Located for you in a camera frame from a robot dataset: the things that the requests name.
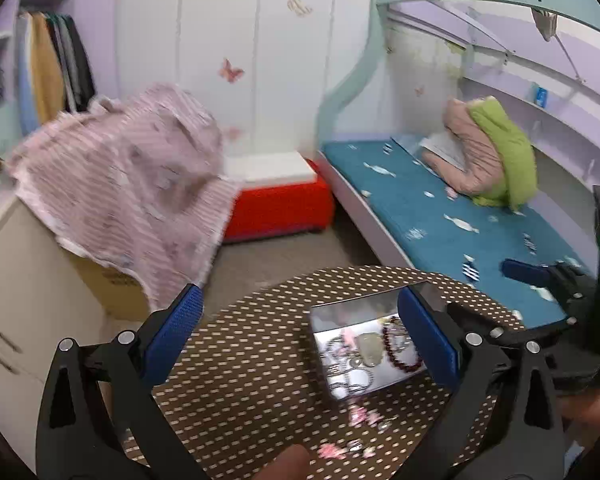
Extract dark red bead bracelet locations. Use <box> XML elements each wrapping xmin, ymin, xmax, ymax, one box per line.
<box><xmin>380</xmin><ymin>314</ymin><xmax>424</xmax><ymax>373</ymax></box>

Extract pink hair clips pile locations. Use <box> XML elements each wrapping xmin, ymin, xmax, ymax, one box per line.
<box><xmin>317</xmin><ymin>403</ymin><xmax>393</xmax><ymax>460</ymax></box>

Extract white jade pendant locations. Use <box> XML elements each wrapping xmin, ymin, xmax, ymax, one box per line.
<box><xmin>355</xmin><ymin>333</ymin><xmax>385</xmax><ymax>367</ymax></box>

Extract silver chain necklace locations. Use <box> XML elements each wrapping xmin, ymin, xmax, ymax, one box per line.
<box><xmin>322</xmin><ymin>336</ymin><xmax>382</xmax><ymax>396</ymax></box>

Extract dark brown jewelry box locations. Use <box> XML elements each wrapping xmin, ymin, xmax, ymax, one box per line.
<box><xmin>309</xmin><ymin>282</ymin><xmax>445</xmax><ymax>402</ymax></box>

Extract operator right hand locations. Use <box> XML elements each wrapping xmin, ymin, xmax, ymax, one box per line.
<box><xmin>558</xmin><ymin>388</ymin><xmax>600</xmax><ymax>452</ymax></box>

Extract operator left thumb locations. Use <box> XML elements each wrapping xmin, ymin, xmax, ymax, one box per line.
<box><xmin>254</xmin><ymin>444</ymin><xmax>311</xmax><ymax>480</ymax></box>

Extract blue candy print mattress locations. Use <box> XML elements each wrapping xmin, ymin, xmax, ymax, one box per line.
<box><xmin>323</xmin><ymin>141</ymin><xmax>582</xmax><ymax>327</ymax></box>

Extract pink and green quilt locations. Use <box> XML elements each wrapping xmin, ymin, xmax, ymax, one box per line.
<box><xmin>422</xmin><ymin>96</ymin><xmax>538</xmax><ymax>211</ymax></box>

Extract cardboard box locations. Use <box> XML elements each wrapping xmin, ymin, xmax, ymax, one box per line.
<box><xmin>69</xmin><ymin>254</ymin><xmax>150</xmax><ymax>322</ymax></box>

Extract cream low cabinet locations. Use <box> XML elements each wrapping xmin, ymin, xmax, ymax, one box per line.
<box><xmin>0</xmin><ymin>194</ymin><xmax>108</xmax><ymax>448</ymax></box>

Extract brown polka dot tablecloth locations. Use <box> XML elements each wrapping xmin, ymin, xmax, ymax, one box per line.
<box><xmin>119</xmin><ymin>264</ymin><xmax>527</xmax><ymax>479</ymax></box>

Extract white pillow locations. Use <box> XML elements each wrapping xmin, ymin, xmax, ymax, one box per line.
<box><xmin>419</xmin><ymin>131</ymin><xmax>466</xmax><ymax>171</ymax></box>

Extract pink checkered blanket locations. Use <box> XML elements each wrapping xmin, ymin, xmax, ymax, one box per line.
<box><xmin>4</xmin><ymin>84</ymin><xmax>242</xmax><ymax>310</ymax></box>

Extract red storage ottoman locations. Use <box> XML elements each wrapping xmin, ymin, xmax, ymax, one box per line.
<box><xmin>224</xmin><ymin>152</ymin><xmax>335</xmax><ymax>243</ymax></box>

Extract hanging clothes row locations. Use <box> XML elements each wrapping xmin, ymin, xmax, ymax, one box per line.
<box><xmin>16</xmin><ymin>11</ymin><xmax>96</xmax><ymax>133</ymax></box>

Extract white wardrobe doors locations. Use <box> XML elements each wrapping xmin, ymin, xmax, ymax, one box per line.
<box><xmin>114</xmin><ymin>0</ymin><xmax>370</xmax><ymax>155</ymax></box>

